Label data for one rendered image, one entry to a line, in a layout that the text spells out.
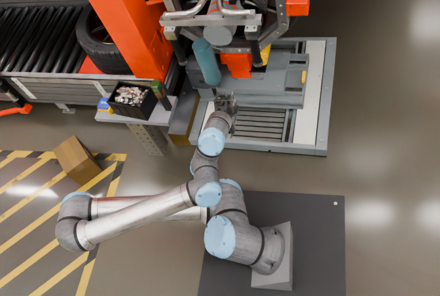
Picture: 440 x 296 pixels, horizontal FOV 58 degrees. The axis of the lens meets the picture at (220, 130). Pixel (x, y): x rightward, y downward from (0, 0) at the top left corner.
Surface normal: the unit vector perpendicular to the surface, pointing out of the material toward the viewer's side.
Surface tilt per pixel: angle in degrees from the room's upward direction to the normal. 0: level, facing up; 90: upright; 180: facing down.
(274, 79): 0
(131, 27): 90
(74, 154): 0
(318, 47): 0
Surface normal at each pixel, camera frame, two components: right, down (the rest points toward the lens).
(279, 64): -0.22, -0.52
